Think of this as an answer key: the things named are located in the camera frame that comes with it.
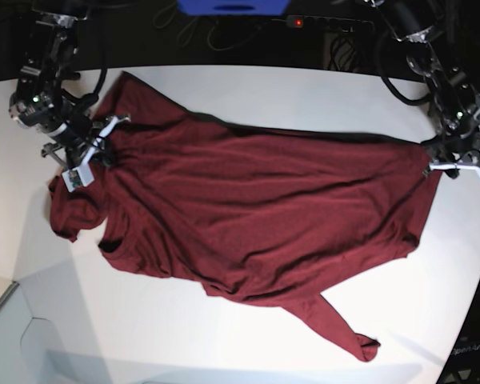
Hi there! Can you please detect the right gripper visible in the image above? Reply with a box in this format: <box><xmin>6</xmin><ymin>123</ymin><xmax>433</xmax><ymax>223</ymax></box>
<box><xmin>41</xmin><ymin>114</ymin><xmax>131</xmax><ymax>170</ymax></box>

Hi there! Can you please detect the black power strip red light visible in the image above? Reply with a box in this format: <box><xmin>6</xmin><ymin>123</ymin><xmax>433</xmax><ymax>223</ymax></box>
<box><xmin>285</xmin><ymin>15</ymin><xmax>375</xmax><ymax>34</ymax></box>

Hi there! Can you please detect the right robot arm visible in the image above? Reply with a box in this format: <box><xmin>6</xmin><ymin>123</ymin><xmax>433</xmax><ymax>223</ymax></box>
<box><xmin>9</xmin><ymin>1</ymin><xmax>130</xmax><ymax>170</ymax></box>

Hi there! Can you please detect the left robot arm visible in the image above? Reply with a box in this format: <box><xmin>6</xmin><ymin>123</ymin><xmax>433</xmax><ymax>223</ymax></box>
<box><xmin>368</xmin><ymin>0</ymin><xmax>480</xmax><ymax>179</ymax></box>

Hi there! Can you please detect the blue box at top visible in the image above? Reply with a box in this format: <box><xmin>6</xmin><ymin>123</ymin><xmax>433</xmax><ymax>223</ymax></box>
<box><xmin>177</xmin><ymin>0</ymin><xmax>290</xmax><ymax>16</ymax></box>

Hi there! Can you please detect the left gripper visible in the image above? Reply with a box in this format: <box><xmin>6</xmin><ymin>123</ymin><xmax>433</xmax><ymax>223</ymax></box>
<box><xmin>420</xmin><ymin>135</ymin><xmax>480</xmax><ymax>179</ymax></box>

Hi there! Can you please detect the dark red t-shirt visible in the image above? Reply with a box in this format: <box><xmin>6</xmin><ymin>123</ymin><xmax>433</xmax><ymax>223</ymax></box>
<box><xmin>49</xmin><ymin>73</ymin><xmax>441</xmax><ymax>362</ymax></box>

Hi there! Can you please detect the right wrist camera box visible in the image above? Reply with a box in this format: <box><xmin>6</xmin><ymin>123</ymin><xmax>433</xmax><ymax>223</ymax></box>
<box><xmin>62</xmin><ymin>163</ymin><xmax>94</xmax><ymax>193</ymax></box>

